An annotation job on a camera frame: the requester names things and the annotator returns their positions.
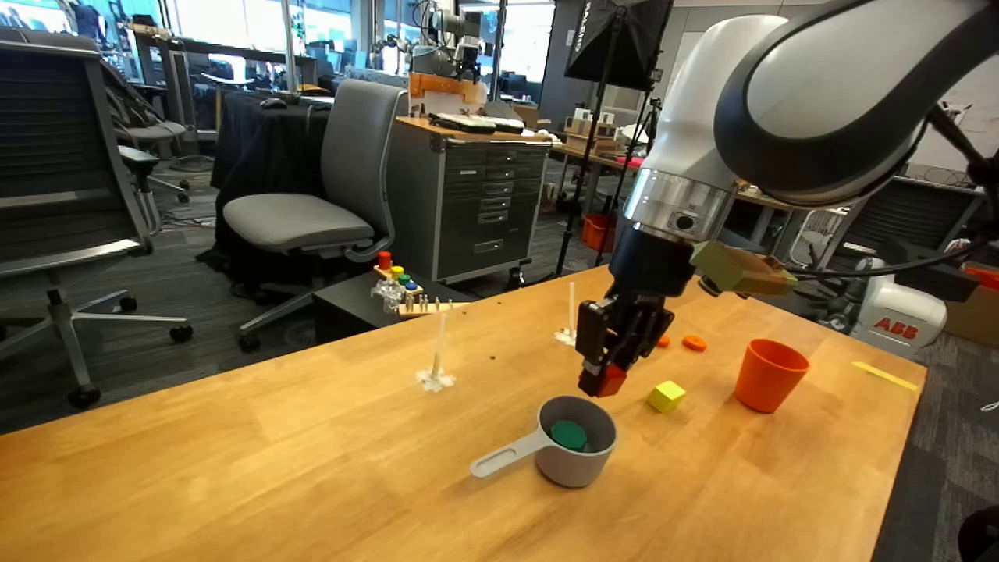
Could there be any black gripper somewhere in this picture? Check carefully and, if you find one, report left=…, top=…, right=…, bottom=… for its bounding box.
left=576, top=228, right=694, bottom=389

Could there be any red cube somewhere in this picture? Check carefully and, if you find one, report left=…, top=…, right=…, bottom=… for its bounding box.
left=581, top=361, right=627, bottom=398

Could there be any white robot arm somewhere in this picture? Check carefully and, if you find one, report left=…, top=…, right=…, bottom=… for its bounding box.
left=576, top=0, right=999, bottom=398

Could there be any grey measuring cup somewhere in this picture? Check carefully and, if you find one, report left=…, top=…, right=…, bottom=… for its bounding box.
left=473, top=398, right=617, bottom=490

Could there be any orange plastic cup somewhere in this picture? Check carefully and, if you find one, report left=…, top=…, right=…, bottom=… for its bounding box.
left=734, top=336, right=810, bottom=415

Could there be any white peg stand far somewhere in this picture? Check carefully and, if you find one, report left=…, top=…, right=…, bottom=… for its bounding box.
left=557, top=281, right=579, bottom=347

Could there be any white peg stand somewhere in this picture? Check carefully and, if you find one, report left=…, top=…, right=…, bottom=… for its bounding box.
left=557, top=281, right=579, bottom=347
left=414, top=305, right=456, bottom=395

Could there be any orange disc near left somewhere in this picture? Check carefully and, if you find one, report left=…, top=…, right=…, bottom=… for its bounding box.
left=682, top=333, right=709, bottom=354

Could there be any yellow cube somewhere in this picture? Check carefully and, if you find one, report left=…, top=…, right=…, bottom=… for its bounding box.
left=645, top=381, right=687, bottom=412

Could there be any white peg stand near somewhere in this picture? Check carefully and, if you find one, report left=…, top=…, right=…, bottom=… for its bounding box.
left=414, top=305, right=456, bottom=395

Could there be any grey drawer cabinet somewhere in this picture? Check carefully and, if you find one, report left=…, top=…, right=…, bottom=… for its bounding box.
left=388, top=116, right=549, bottom=288

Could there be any colourful stacking toy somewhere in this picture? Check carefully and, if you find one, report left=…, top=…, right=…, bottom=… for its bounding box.
left=371, top=249, right=458, bottom=318

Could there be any white ABB box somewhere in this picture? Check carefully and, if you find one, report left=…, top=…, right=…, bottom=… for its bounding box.
left=852, top=274, right=947, bottom=358

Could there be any grey office chair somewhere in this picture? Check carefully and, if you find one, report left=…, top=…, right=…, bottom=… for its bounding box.
left=223, top=80, right=402, bottom=354

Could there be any wrist camera with wooden mount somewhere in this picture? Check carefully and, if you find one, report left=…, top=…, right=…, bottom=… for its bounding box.
left=690, top=242, right=796, bottom=298

